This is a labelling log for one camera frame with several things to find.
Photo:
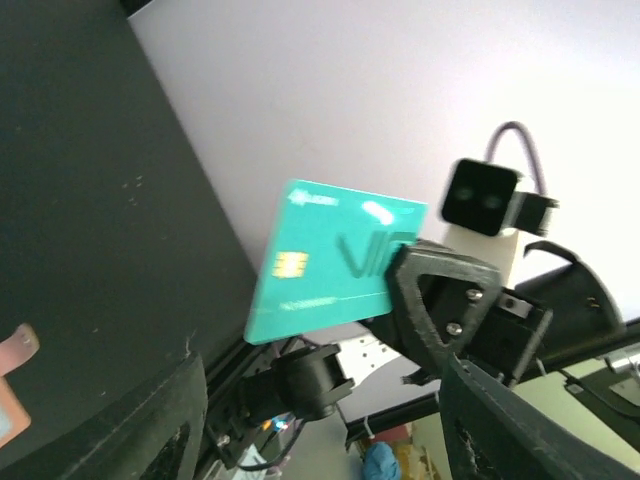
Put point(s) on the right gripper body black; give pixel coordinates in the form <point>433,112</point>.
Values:
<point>507,339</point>

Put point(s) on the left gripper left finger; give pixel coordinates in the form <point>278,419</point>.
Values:
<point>152,432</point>

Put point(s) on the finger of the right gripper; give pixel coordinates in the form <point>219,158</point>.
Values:
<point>405,279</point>
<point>385,329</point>

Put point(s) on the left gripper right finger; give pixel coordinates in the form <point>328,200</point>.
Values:
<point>491,433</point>

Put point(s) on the teal VIP credit card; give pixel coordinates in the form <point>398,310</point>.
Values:
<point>326,257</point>

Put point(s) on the brown leather card holder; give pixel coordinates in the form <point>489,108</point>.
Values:
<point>16,351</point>

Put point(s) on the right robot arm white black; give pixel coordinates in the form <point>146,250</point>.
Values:
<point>310,381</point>

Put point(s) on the blue cloth under table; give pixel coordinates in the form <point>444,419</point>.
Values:
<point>380,463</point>

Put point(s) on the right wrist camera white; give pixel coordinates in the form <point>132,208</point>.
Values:
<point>491,211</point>

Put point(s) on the black aluminium front rail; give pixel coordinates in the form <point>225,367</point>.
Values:
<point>379,402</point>

